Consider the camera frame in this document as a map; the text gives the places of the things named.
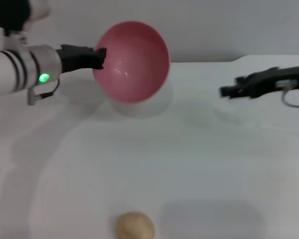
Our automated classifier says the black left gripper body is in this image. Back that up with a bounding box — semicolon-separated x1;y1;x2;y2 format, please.
56;44;95;74

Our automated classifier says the pink plastic bowl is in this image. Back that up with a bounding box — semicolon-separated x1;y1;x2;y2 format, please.
93;21;170;104

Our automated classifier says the right gripper cable with plug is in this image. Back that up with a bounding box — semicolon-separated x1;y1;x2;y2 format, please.
276;79;299;108

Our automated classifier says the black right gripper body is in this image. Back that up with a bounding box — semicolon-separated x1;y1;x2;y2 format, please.
244;64;299;99

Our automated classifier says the gripper cable with plug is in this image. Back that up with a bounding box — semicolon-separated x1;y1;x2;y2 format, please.
276;79;299;108
27;77;62;107

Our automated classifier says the left gripper cable with plug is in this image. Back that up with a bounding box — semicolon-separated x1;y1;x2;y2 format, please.
27;77;62;107

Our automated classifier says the round beige egg yolk pastry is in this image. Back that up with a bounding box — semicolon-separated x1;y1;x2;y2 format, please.
115;211;155;239

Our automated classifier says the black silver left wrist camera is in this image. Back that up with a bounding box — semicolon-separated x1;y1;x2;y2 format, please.
0;0;51;45

